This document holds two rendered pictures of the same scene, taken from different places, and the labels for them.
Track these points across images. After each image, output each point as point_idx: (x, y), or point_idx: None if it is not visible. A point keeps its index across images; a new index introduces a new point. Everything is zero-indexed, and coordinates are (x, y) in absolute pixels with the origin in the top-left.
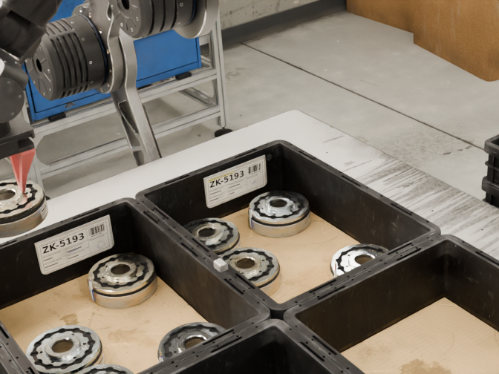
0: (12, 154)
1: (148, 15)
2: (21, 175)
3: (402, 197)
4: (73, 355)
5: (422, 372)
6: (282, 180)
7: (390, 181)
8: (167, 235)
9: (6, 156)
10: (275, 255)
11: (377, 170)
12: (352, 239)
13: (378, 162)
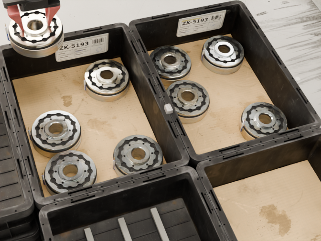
0: (43, 8)
1: None
2: (48, 18)
3: (310, 43)
4: (60, 137)
5: (272, 216)
6: (232, 27)
7: (307, 27)
8: (141, 68)
9: (38, 8)
10: (209, 88)
11: (302, 15)
12: (263, 90)
13: (304, 7)
